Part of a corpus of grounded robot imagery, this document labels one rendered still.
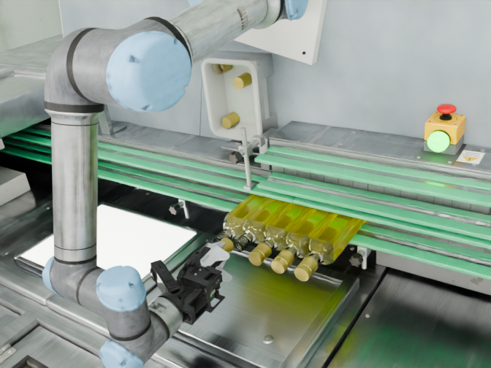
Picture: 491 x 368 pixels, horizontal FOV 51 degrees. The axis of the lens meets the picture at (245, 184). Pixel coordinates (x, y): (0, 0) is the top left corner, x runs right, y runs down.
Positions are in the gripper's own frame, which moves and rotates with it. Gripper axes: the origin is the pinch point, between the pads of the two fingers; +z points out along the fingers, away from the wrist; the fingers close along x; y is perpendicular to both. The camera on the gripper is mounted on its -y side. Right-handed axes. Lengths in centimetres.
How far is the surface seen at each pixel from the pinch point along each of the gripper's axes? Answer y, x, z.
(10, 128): -90, 10, 13
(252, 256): 8.0, 0.6, 1.4
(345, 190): 18.7, 6.6, 26.9
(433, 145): 37, 20, 32
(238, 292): 2.0, -13.0, 2.8
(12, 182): -101, -12, 14
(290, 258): 15.8, 0.7, 4.3
